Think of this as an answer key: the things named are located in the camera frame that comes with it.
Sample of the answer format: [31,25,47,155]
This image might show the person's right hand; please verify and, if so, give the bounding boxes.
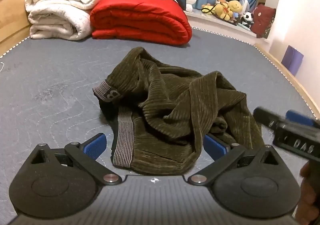
[296,161,320,225]

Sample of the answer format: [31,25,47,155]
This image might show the panda plush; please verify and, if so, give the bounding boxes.
[241,12,254,29]

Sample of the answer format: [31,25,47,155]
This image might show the white window sill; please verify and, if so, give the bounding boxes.
[186,11,271,52]

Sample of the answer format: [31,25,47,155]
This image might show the red folded duvet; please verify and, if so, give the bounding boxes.
[89,0,193,46]

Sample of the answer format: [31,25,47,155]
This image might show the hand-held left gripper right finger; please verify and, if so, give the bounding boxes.
[187,133,286,187]

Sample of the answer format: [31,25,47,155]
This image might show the yellow bear plush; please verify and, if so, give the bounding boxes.
[214,0,242,20]

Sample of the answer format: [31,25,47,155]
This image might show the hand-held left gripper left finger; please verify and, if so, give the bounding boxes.
[30,132,123,186]

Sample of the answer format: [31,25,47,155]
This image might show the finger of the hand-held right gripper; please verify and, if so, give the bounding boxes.
[286,110,320,128]
[253,107,286,128]

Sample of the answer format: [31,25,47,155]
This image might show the blue white plush toy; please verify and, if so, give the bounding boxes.
[239,0,251,13]

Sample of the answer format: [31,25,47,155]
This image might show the grey quilted mattress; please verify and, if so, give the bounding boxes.
[0,26,320,225]

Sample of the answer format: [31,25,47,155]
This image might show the white folded fleece blanket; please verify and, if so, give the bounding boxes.
[28,5,92,41]

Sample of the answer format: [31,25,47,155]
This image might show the olive corduroy pants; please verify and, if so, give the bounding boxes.
[93,47,265,176]

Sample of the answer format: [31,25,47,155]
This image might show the dark red cushion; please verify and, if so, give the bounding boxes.
[250,4,277,39]

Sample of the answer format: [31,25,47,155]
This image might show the orange yellow plush toy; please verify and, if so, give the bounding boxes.
[201,3,217,15]

